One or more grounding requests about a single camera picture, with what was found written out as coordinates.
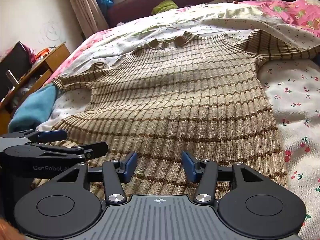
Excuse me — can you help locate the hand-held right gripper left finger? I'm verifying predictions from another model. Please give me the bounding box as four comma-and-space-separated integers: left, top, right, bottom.
57, 151, 138, 205

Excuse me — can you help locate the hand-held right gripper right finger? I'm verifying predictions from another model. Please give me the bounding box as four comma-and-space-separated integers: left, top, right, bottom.
182, 151, 263, 205

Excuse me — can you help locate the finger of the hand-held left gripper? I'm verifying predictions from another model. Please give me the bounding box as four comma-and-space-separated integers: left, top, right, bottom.
24, 129, 68, 143
27, 142, 108, 161

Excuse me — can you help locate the beige striped ribbed sweater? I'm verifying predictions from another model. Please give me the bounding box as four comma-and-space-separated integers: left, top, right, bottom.
52, 29, 320, 200

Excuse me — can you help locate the teal cloth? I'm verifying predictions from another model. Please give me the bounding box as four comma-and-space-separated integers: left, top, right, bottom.
9, 82, 63, 133

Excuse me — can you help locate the orange fuzzy cloth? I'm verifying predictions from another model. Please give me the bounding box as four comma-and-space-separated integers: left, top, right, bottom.
0, 219, 23, 240

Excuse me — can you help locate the wooden cabinet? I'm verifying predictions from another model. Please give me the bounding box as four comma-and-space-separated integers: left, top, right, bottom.
0, 42, 72, 128

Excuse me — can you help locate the orange item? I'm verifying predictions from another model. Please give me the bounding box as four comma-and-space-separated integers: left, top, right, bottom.
34, 47, 57, 60

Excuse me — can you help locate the dark monitor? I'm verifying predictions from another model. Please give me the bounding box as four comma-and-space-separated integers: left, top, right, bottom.
0, 41, 33, 90

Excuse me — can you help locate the pink green floral sheet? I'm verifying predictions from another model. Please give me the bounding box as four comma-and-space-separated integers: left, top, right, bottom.
51, 4, 190, 85

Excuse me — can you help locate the white cherry-print bed sheet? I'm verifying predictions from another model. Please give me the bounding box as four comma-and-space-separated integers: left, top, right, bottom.
36, 2, 320, 240

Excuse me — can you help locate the blue plastic bag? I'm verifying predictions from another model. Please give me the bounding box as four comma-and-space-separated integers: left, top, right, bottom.
94, 0, 114, 12

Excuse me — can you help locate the purple headboard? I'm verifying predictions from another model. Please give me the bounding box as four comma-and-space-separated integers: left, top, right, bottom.
107, 0, 218, 28

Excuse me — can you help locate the yellow-green cloth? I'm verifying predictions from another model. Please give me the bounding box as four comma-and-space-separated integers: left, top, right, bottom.
152, 0, 179, 15

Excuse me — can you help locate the pink floral quilt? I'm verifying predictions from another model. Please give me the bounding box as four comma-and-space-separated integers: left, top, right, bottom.
237, 0, 320, 38

